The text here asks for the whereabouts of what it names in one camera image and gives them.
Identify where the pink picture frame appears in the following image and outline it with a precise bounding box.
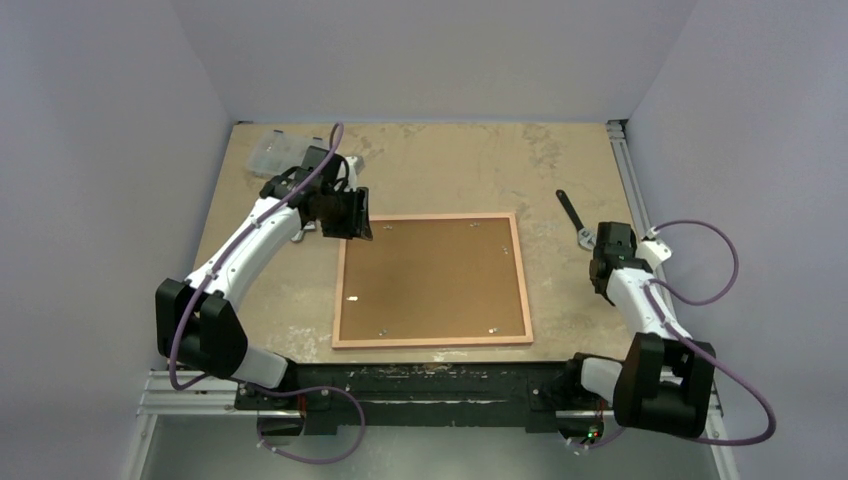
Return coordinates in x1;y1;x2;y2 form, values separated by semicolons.
332;212;534;349

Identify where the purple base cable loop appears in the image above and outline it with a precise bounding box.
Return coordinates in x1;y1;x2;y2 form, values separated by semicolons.
254;386;367;466

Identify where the aluminium frame rail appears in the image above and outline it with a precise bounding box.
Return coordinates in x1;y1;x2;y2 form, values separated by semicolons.
155;123;720;437

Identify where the red handled adjustable wrench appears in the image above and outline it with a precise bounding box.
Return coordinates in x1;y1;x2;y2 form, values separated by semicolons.
291;222;317;243

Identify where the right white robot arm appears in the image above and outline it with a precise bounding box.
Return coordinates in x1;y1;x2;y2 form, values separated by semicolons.
561;221;714;439

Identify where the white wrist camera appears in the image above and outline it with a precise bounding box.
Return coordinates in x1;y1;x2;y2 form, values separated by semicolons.
345;156;365;175
635;227;673;271

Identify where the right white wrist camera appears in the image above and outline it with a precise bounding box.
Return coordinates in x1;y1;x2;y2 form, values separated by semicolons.
635;227;673;271

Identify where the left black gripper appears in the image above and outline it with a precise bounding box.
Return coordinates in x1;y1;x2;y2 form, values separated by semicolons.
319;185;370;240

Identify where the black adjustable wrench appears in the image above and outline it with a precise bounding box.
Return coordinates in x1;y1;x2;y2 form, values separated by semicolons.
555;189;596;251

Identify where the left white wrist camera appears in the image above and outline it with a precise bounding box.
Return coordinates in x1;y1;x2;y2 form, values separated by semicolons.
345;156;365;175

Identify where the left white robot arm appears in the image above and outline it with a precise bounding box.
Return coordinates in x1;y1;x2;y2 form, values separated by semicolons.
155;146;373;409

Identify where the clear plastic screw box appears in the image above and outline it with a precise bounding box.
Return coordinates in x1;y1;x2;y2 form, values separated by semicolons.
246;130;329;179

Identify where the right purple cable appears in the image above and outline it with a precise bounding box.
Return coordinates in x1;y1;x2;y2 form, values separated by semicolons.
639;220;778;446

